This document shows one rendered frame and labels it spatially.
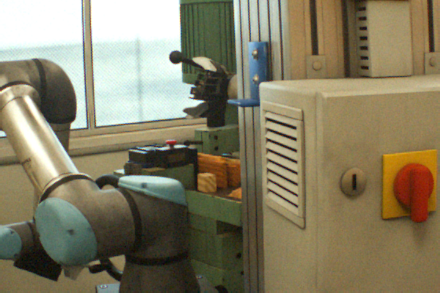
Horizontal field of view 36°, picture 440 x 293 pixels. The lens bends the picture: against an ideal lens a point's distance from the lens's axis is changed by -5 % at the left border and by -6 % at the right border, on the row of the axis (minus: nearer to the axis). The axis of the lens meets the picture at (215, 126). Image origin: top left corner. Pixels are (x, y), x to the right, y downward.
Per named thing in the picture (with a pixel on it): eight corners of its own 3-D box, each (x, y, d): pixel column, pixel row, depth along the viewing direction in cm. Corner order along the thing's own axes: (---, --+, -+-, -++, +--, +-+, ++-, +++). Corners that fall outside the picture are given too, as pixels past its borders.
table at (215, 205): (86, 194, 210) (85, 174, 209) (170, 180, 229) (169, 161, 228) (209, 235, 162) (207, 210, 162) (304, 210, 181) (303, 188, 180)
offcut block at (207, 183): (198, 189, 184) (197, 173, 183) (209, 188, 185) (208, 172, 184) (205, 192, 180) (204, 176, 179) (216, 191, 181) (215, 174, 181)
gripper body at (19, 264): (48, 277, 181) (9, 263, 174) (57, 247, 183) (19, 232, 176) (60, 283, 175) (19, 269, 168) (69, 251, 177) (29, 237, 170)
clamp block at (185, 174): (124, 196, 192) (122, 164, 191) (165, 189, 200) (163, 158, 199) (153, 206, 180) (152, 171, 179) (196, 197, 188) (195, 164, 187)
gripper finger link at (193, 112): (170, 113, 174) (192, 93, 169) (189, 117, 178) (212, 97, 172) (173, 124, 173) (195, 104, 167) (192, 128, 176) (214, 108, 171)
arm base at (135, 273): (209, 307, 122) (207, 255, 121) (125, 316, 119) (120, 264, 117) (190, 281, 137) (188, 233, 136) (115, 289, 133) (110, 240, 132)
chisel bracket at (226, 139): (195, 159, 200) (193, 129, 199) (234, 152, 208) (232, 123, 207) (211, 162, 194) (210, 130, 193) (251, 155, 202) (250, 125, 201)
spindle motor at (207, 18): (169, 84, 199) (165, -26, 195) (219, 79, 210) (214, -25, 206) (207, 86, 185) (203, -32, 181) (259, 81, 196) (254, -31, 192)
